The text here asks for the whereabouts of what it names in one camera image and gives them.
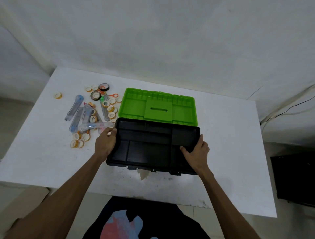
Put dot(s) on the person's left hand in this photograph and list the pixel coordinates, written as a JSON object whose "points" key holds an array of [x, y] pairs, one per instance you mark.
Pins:
{"points": [[105, 144]]}

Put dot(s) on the person's right hand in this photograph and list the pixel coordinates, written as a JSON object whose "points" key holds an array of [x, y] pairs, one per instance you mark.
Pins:
{"points": [[198, 156]]}

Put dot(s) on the pile of small tape rolls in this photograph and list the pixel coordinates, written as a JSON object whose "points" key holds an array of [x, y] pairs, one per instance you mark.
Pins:
{"points": [[112, 115]]}

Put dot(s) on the green utility knife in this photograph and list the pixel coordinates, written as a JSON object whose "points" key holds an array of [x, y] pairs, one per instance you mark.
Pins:
{"points": [[105, 110]]}

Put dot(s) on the black toolbox tray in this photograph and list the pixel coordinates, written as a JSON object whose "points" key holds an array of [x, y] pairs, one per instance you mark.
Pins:
{"points": [[147, 147]]}

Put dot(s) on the black toolbox with green lid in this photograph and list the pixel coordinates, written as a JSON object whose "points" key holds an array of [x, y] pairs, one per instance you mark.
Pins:
{"points": [[133, 106]]}

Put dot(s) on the orange handled scissors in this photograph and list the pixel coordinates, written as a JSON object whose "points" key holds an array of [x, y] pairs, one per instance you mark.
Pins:
{"points": [[112, 95]]}

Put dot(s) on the dark tape roll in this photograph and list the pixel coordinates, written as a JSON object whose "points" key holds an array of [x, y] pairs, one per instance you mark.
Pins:
{"points": [[92, 96]]}

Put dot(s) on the black tape roll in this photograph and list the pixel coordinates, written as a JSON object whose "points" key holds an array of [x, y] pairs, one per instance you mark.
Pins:
{"points": [[100, 88]]}

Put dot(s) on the lone small yellow tape roll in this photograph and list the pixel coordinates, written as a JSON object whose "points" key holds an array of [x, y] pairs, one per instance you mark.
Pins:
{"points": [[56, 96]]}

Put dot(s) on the person's right forearm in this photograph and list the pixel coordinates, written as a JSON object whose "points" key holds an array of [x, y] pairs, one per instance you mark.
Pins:
{"points": [[226, 206]]}

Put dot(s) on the person's left forearm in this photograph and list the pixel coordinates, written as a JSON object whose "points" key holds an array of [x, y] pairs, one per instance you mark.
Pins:
{"points": [[61, 197]]}

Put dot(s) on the person's black clothing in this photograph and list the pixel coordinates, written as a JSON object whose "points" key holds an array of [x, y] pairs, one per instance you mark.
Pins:
{"points": [[152, 211]]}

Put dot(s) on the brown cardboard piece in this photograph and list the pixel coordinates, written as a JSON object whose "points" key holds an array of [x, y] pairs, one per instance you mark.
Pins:
{"points": [[24, 202]]}

